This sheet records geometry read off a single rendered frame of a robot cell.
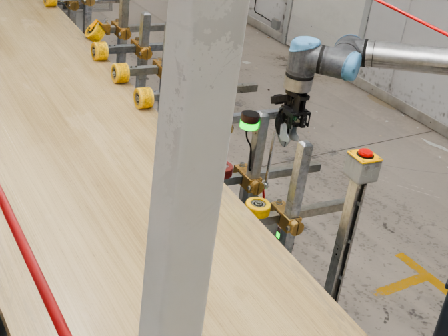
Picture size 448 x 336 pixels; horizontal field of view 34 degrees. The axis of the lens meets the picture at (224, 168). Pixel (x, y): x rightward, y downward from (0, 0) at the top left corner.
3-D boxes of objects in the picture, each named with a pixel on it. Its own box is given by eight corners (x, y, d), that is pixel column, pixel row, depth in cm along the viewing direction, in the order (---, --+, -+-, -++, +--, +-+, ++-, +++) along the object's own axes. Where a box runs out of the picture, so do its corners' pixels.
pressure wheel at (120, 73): (126, 58, 299) (131, 75, 296) (121, 70, 305) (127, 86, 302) (112, 59, 296) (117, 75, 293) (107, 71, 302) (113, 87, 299)
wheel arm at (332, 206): (355, 204, 254) (358, 193, 252) (361, 209, 251) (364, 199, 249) (246, 225, 234) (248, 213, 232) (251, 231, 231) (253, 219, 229)
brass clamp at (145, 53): (141, 49, 333) (142, 38, 330) (153, 59, 322) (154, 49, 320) (129, 49, 330) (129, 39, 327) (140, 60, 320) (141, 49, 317)
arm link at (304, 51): (320, 46, 222) (288, 39, 224) (313, 84, 228) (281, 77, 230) (325, 37, 230) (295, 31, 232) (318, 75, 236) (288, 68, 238)
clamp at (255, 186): (244, 175, 262) (246, 163, 260) (263, 194, 252) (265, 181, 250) (230, 177, 259) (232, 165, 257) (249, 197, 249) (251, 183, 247)
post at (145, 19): (140, 112, 340) (148, 10, 317) (143, 115, 337) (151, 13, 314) (133, 113, 338) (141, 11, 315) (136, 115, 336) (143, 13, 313)
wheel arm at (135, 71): (225, 66, 324) (226, 58, 322) (229, 69, 321) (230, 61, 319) (117, 73, 301) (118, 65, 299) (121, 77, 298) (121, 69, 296)
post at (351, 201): (329, 301, 224) (361, 172, 203) (339, 311, 221) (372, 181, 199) (317, 304, 222) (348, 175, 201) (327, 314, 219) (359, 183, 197)
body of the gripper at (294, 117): (289, 131, 236) (295, 97, 230) (275, 120, 242) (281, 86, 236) (309, 129, 239) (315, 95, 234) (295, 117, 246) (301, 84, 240)
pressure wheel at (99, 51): (109, 58, 316) (104, 61, 323) (107, 39, 315) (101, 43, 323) (96, 59, 313) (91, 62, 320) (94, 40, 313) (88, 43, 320)
